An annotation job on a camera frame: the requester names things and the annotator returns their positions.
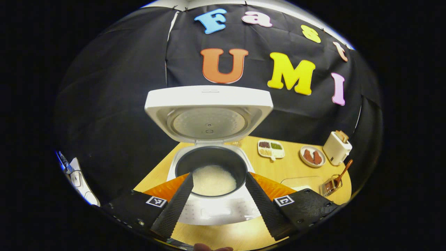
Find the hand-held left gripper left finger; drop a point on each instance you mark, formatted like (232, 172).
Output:
(174, 209)

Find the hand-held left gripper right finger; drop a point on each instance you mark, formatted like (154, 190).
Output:
(264, 209)

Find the clear plastic rice box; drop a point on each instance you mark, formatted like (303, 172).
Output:
(299, 183)

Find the white rice heap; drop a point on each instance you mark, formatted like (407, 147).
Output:
(216, 181)

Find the brown wooden spoon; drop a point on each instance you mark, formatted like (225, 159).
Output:
(345, 170)

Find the white rice cooker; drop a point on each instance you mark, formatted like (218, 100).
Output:
(209, 101)

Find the white compartment dish with beans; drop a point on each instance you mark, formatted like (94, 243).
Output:
(271, 149)

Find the white round plate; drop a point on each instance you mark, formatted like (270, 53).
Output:
(303, 161)

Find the brown meat piece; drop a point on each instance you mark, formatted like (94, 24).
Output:
(308, 156)
(317, 157)

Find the white toaster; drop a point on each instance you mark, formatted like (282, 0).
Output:
(334, 151)

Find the toast slice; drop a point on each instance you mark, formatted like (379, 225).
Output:
(345, 134)
(339, 137)

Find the bright display screen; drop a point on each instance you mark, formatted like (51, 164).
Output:
(64, 162)

